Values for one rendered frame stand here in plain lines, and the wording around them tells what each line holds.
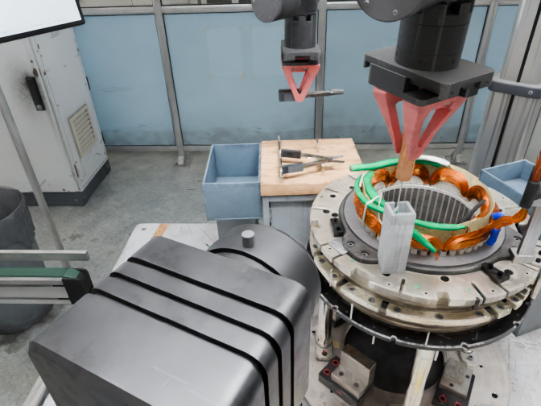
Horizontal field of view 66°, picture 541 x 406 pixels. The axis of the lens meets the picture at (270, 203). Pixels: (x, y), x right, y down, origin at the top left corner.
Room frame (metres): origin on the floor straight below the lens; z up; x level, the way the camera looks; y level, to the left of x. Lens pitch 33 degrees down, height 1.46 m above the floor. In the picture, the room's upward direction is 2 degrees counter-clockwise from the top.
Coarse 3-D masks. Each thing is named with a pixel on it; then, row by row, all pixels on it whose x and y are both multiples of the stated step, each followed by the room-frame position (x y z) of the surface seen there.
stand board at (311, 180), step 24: (264, 144) 0.83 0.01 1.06; (288, 144) 0.82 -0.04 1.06; (312, 144) 0.82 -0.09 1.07; (336, 144) 0.81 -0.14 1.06; (264, 168) 0.72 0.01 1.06; (312, 168) 0.71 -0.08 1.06; (336, 168) 0.71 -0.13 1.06; (264, 192) 0.66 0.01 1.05; (288, 192) 0.65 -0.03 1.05; (312, 192) 0.65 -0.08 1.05
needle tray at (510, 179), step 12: (492, 168) 0.69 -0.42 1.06; (504, 168) 0.70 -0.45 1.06; (516, 168) 0.71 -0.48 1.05; (528, 168) 0.70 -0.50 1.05; (480, 180) 0.68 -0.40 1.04; (492, 180) 0.66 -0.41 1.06; (504, 180) 0.70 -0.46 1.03; (516, 180) 0.70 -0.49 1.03; (504, 192) 0.63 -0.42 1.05; (516, 192) 0.61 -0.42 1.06; (540, 240) 0.55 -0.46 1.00; (540, 288) 0.53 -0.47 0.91; (540, 300) 0.53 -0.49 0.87; (528, 312) 0.53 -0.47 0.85; (540, 312) 0.54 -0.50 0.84; (528, 324) 0.53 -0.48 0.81; (540, 324) 0.54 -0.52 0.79; (516, 336) 0.53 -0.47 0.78
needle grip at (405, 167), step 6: (420, 132) 0.39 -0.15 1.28; (402, 144) 0.40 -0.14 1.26; (402, 150) 0.39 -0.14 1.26; (402, 156) 0.39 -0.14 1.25; (402, 162) 0.39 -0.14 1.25; (408, 162) 0.39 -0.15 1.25; (414, 162) 0.39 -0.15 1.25; (402, 168) 0.39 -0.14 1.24; (408, 168) 0.39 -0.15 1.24; (396, 174) 0.40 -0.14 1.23; (402, 174) 0.39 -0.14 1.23; (408, 174) 0.39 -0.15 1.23; (402, 180) 0.39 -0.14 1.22; (408, 180) 0.39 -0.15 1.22
